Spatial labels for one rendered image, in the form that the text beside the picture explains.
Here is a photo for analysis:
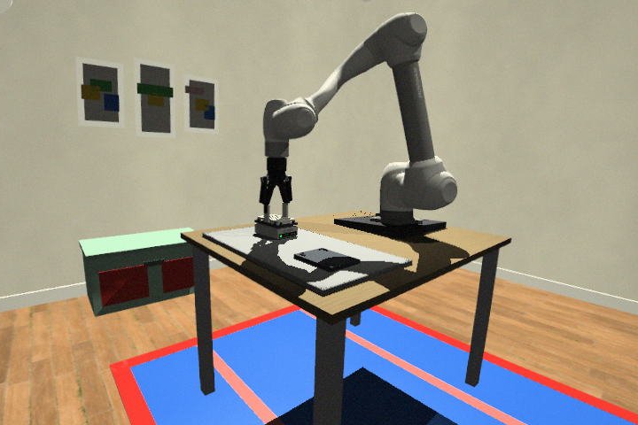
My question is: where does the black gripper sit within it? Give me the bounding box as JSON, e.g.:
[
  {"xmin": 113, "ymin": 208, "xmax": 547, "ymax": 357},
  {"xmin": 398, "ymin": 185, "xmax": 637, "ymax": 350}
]
[{"xmin": 260, "ymin": 158, "xmax": 292, "ymax": 222}]

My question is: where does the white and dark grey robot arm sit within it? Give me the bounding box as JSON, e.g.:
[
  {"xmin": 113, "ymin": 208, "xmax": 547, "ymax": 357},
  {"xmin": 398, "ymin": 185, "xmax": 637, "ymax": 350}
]
[{"xmin": 263, "ymin": 12, "xmax": 457, "ymax": 225}]

